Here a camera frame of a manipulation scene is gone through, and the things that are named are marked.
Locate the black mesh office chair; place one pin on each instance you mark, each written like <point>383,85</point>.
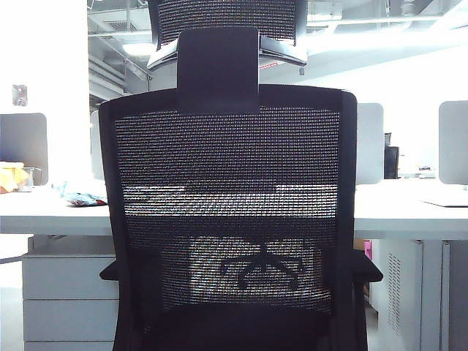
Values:
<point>219,73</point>

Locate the black star chair base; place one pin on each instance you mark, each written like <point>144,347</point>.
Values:
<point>264,264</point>

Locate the red hanging sign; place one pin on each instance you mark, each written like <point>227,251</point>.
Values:
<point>267,66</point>

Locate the grey desk partition screen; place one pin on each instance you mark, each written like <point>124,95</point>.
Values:
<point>23,139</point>
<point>96,146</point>
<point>455,142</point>
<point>370,142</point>

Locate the colourful snack bag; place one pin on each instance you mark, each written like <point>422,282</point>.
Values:
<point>86,199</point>

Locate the pink box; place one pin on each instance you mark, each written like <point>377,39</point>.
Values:
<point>367,248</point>

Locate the white office desk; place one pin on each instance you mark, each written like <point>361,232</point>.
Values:
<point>395,215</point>

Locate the white perforated desk panel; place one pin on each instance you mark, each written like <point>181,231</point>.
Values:
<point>395,292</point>

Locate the clear glass mug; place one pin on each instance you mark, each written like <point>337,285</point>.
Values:
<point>33,177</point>

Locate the grey drawer cabinet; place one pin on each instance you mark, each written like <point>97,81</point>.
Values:
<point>66,285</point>

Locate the yellow crumpled bag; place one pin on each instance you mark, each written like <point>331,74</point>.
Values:
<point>11,179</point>

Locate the small wall poster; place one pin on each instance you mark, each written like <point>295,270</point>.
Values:
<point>19,94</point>

